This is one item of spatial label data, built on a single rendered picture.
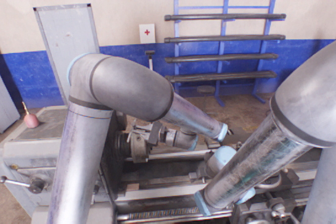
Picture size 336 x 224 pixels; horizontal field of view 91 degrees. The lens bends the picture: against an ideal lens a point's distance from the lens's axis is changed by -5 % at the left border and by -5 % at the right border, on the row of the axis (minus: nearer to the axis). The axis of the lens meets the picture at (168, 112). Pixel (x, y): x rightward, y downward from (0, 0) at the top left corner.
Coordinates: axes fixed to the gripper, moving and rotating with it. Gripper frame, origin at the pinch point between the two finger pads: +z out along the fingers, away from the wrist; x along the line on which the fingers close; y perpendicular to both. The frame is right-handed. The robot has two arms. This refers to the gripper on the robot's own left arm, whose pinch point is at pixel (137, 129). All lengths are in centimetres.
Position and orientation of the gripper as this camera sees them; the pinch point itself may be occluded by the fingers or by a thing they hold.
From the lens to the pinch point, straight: 100.8
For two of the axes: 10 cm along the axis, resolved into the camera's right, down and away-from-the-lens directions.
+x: 2.5, -8.5, 4.6
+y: 0.2, 4.8, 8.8
